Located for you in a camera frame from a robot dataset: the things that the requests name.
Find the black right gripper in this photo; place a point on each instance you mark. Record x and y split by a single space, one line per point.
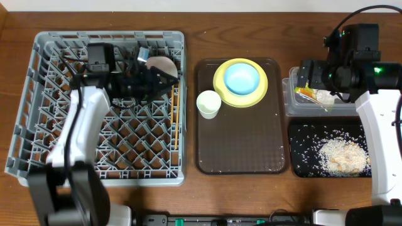
319 68

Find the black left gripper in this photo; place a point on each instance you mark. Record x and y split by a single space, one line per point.
150 83

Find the white pink bowl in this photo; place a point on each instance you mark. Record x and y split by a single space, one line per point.
163 63

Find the white tissue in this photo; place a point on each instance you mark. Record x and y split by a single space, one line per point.
325 98

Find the green yellow snack wrapper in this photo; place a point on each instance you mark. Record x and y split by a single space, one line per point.
308 96

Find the cream cup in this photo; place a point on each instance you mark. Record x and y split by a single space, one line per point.
208 104

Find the pile of rice waste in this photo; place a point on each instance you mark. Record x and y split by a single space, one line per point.
344 157

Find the light blue bowl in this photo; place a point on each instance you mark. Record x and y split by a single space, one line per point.
241 79

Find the yellow plate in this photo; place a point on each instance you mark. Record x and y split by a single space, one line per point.
234 100

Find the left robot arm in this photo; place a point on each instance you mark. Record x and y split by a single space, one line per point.
67 190

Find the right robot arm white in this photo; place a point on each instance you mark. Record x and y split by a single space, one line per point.
380 115

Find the grey dishwasher rack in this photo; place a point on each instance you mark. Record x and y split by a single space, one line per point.
136 146

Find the clear plastic bin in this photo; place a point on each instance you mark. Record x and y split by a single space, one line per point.
294 108

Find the black tray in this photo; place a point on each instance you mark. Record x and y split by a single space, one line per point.
307 147

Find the dark brown tray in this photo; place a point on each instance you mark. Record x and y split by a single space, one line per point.
249 140

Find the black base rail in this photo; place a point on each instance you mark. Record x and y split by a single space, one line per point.
277 217

